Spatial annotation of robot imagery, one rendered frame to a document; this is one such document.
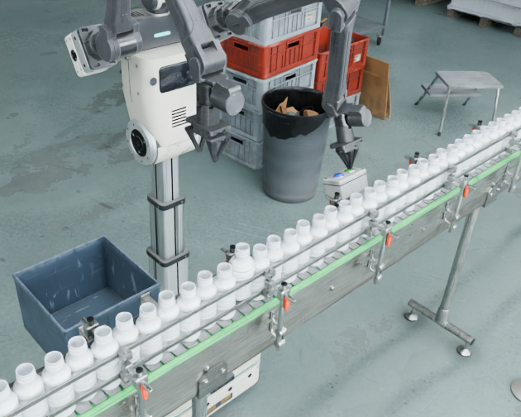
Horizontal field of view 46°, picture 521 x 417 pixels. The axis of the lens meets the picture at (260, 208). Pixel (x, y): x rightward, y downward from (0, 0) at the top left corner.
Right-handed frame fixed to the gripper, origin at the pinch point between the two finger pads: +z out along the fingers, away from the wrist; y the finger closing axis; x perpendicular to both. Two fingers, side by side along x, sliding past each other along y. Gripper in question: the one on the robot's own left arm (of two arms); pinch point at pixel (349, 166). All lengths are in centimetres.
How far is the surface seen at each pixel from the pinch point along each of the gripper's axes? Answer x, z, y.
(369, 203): -18.5, 6.2, -13.8
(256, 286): -17, 13, -62
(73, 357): -17, 5, -115
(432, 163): -18.5, 4.4, 21.8
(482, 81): 116, 35, 293
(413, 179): -18.4, 6.4, 9.9
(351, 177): -4.0, 2.2, -4.0
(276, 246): -19, 4, -54
